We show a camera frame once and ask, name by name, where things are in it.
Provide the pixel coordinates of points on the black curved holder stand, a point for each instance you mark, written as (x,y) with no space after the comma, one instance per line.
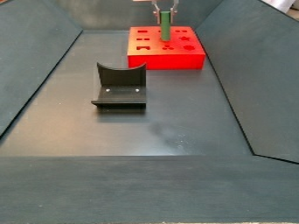
(121,87)

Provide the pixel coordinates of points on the red shape sorting board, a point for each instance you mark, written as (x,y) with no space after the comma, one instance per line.
(177,54)

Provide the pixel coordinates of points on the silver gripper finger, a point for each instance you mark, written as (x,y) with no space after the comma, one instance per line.
(156,11)
(173,9)

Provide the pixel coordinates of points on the green round cylinder peg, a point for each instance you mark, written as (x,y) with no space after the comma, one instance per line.
(165,25)

